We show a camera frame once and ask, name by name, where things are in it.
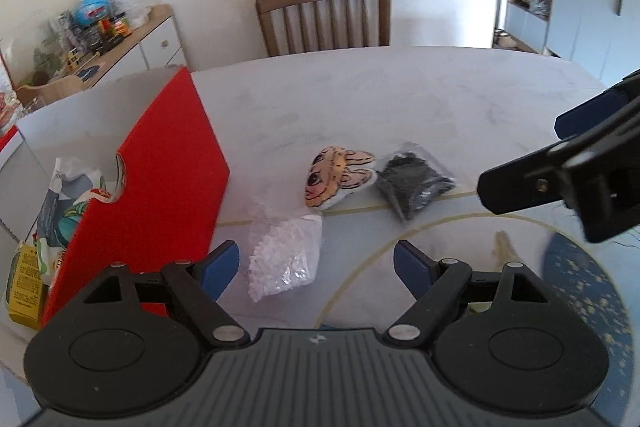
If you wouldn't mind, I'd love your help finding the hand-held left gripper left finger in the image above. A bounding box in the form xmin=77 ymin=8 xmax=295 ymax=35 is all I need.
xmin=82 ymin=241 xmax=251 ymax=349

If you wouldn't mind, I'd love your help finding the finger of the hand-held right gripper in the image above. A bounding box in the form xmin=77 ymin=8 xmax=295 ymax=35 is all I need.
xmin=477 ymin=142 xmax=581 ymax=216
xmin=554 ymin=69 xmax=640 ymax=142

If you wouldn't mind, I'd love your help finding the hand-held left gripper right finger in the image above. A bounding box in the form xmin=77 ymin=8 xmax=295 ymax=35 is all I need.
xmin=393 ymin=241 xmax=552 ymax=342

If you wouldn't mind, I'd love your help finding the red cardboard box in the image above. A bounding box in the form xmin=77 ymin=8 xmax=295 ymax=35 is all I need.
xmin=0 ymin=66 xmax=231 ymax=380

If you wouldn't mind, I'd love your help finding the yellow carton box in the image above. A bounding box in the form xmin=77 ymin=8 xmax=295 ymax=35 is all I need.
xmin=5 ymin=242 xmax=49 ymax=331

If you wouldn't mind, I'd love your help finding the bag of white beads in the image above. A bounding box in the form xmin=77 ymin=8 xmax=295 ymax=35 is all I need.
xmin=247 ymin=202 xmax=324 ymax=304

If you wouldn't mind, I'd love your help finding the clear bag of dark bits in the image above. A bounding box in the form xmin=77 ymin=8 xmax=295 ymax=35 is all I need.
xmin=375 ymin=142 xmax=457 ymax=223

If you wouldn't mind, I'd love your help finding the tiger face plush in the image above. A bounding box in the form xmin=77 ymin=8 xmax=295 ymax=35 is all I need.
xmin=305 ymin=146 xmax=379 ymax=210

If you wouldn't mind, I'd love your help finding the teal printed plastic bag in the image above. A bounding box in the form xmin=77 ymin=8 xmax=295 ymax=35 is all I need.
xmin=34 ymin=156 xmax=122 ymax=289

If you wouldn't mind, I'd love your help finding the white wooden sideboard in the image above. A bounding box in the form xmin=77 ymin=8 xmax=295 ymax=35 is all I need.
xmin=15 ymin=4 xmax=187 ymax=108

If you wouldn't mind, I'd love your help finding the wooden chair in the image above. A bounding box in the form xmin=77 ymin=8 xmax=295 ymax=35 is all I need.
xmin=256 ymin=0 xmax=392 ymax=58

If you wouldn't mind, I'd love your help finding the clear plastic bag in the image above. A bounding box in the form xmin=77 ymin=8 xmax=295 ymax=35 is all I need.
xmin=111 ymin=0 xmax=152 ymax=28

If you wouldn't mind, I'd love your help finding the blue ball toy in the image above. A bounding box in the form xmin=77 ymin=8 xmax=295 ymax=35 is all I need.
xmin=74 ymin=0 xmax=111 ymax=26

